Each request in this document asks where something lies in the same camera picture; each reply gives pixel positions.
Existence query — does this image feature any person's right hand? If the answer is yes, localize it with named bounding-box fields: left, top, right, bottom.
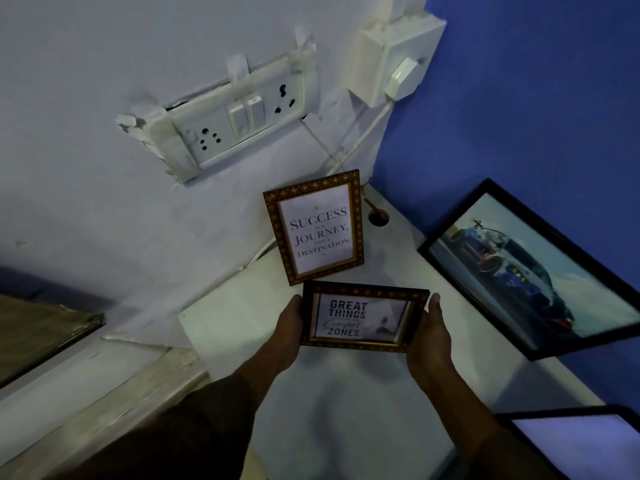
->
left=405, top=293, right=455, bottom=395

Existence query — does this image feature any person's left hand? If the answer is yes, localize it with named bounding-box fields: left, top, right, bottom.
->
left=258, top=295, right=304, bottom=385

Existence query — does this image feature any dark landscape quote photo frame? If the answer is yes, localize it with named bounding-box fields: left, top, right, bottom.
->
left=300, top=280, right=431, bottom=354

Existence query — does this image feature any person's left forearm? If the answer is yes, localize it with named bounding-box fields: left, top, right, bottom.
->
left=30, top=365, right=273, bottom=480

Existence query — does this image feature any person's right forearm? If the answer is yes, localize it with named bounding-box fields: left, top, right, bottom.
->
left=425, top=372, right=563, bottom=480

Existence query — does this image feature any black framed car picture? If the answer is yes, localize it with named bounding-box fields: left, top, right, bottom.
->
left=417, top=178, right=640, bottom=361

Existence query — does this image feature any black framed white picture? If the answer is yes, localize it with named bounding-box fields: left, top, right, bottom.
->
left=494, top=405, right=640, bottom=480

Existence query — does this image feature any pale wooden ledge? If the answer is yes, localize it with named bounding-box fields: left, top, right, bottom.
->
left=0, top=347, right=210, bottom=480

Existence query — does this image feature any wooden framed board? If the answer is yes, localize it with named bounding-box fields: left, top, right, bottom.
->
left=0, top=293, right=107, bottom=388

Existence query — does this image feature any white surface-mounted socket box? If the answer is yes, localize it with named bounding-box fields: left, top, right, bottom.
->
left=347, top=14, right=447, bottom=108

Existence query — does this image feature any gold-patterned upright quote photo frame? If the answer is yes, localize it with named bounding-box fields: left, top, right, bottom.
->
left=263, top=169, right=365, bottom=287

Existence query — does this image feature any white thin cable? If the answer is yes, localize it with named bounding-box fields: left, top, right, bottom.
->
left=301, top=119, right=337, bottom=168

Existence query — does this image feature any white power cable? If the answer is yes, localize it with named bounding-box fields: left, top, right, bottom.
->
left=327, top=95, right=396, bottom=176

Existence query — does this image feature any white wall switch socket panel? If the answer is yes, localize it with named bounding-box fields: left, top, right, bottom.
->
left=116, top=26, right=321, bottom=184

